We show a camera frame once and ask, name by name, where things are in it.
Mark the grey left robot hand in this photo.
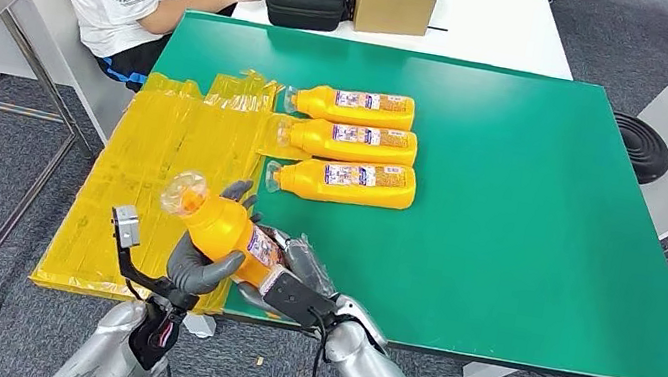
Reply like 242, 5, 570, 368
162, 170, 269, 307

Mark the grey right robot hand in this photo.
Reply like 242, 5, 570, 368
232, 223, 347, 330

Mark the yellow detergent bottle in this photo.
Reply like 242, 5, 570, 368
273, 111, 421, 174
262, 144, 420, 217
148, 166, 302, 294
281, 77, 419, 136

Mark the white table foot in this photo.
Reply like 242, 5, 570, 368
171, 309, 219, 342
461, 360, 523, 377

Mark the yellow plastic sheet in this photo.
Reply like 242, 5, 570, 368
28, 40, 326, 329

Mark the long white table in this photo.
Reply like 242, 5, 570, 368
229, 0, 587, 83

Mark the black ribbed round disc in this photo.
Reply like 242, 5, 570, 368
603, 110, 668, 190

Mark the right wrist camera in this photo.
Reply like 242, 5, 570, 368
257, 266, 345, 336

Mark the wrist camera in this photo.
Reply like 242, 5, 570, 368
257, 266, 345, 336
97, 202, 213, 315

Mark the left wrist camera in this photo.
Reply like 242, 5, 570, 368
97, 202, 213, 315

